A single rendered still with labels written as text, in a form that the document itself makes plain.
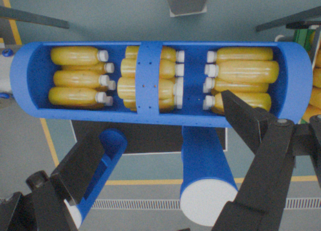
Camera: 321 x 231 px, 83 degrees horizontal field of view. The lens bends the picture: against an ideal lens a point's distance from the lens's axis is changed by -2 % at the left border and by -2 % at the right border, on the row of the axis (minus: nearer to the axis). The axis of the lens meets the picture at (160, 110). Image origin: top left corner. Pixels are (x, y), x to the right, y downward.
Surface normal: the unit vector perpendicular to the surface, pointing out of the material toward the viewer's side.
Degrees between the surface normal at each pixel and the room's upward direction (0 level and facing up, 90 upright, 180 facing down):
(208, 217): 0
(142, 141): 0
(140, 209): 0
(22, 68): 27
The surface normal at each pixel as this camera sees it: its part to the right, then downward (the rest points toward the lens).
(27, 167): -0.12, 0.31
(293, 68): -0.10, -0.19
